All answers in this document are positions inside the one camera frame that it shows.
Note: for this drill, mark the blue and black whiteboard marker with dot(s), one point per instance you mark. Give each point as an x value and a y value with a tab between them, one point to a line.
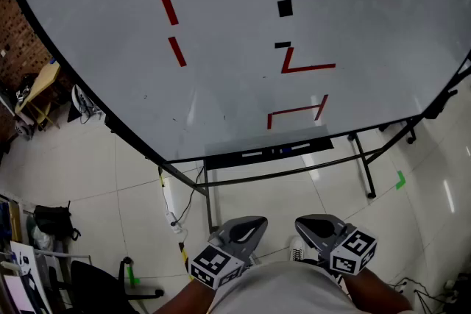
282	150

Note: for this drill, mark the small black tape piece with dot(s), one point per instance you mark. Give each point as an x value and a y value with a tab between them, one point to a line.
282	45

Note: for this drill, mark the straight red tape strip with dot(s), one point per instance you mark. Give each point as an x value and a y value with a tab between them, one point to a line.
169	9
177	51

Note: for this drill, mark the person's white shoe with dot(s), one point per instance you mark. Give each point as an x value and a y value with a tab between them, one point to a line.
296	250

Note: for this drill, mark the white round fan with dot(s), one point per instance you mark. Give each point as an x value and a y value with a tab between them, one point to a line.
79	99

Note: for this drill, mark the person's white shirt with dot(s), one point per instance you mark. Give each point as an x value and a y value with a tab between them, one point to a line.
287	290

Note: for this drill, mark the person's left forearm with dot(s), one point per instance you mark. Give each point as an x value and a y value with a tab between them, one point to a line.
187	298

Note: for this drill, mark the white whiteboard marker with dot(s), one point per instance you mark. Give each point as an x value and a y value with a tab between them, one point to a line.
252	154
300	147

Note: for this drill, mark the U-shaped red tape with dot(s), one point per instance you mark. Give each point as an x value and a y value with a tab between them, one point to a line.
294	110

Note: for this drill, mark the black marker tray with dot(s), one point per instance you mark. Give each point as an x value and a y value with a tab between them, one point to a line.
228	162

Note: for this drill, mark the yellow and black floor tape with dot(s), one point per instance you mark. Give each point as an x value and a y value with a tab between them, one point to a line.
184	257

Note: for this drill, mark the black backpack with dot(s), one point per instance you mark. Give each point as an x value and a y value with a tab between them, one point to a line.
53	222

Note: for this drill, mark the cluttered storage shelf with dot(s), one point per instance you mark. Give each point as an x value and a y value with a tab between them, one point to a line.
18	268

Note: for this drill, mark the green floor tape corner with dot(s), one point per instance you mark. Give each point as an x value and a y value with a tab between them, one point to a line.
130	275
400	182

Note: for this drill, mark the black office chair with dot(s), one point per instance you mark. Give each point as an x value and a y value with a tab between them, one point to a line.
92	287

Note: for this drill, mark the L-shaped red tape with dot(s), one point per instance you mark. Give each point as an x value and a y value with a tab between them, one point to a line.
288	60

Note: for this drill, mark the yellow table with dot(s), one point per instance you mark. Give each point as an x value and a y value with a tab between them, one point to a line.
42	82

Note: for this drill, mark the black metal whiteboard stand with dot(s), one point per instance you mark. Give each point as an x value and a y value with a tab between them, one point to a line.
208	202

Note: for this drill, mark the person's right forearm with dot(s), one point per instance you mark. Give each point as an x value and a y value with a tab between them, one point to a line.
375	292

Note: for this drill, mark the square black tape piece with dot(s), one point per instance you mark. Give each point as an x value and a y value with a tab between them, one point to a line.
285	8

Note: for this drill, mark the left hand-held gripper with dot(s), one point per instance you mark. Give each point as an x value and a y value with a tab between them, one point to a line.
235	242

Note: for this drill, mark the white power strip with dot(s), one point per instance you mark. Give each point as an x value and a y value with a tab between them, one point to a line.
173	222

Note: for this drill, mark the large white whiteboard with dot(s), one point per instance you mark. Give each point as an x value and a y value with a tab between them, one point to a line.
228	48

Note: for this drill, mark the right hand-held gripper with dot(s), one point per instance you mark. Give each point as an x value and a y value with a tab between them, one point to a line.
331	235

